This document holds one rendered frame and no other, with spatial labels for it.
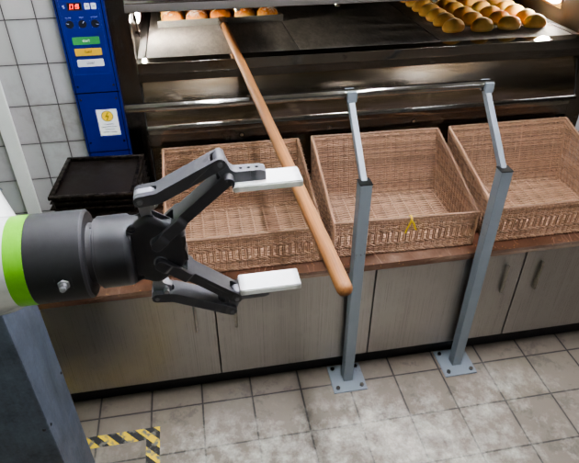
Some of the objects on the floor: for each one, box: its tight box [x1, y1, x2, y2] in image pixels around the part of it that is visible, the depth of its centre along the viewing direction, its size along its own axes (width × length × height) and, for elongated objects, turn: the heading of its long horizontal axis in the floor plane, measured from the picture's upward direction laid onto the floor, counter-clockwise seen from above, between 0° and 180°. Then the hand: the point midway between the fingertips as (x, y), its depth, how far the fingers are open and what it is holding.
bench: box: [38, 164, 579, 401], centre depth 237 cm, size 56×242×58 cm, turn 100°
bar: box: [124, 79, 515, 394], centre depth 200 cm, size 31×127×118 cm, turn 100°
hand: (289, 231), depth 59 cm, fingers open, 13 cm apart
